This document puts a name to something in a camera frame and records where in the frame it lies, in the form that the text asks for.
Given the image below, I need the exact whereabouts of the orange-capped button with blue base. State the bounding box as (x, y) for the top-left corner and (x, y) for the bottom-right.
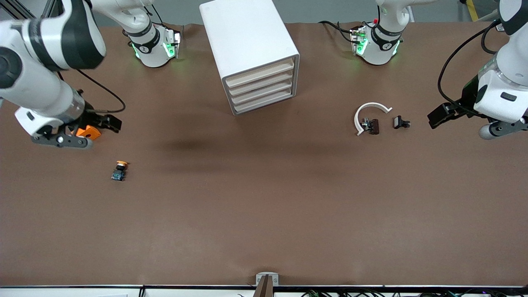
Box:
(111, 160), (130, 182)

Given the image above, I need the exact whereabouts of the white drawer cabinet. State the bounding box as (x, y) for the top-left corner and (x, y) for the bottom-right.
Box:
(199, 0), (300, 116)

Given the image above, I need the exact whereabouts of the orange and black block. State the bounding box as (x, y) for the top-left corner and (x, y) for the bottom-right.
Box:
(76, 125), (102, 141)

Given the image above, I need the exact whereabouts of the dark brown connector part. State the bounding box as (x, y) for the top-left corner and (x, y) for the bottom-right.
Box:
(361, 118), (380, 135)

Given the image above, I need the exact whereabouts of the metal base connector plate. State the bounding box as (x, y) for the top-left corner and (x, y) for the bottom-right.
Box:
(164, 28), (182, 59)
(350, 25), (368, 56)

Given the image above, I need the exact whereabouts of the white curved plastic bracket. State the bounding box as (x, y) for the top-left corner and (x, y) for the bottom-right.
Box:
(354, 102), (393, 137)

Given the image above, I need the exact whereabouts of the black base cable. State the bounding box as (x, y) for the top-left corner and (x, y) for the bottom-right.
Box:
(318, 20), (359, 44)

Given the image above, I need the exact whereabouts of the white table edge rail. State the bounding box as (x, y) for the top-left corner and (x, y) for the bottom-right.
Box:
(0, 285), (528, 297)

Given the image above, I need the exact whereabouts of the black cable bundle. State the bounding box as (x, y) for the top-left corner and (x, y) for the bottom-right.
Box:
(301, 289), (528, 297)

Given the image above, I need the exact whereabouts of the grey metal edge bracket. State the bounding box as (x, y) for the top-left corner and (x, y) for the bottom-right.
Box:
(256, 272), (279, 286)

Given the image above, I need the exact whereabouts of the brown post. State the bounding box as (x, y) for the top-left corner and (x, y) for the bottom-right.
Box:
(254, 276), (273, 297)

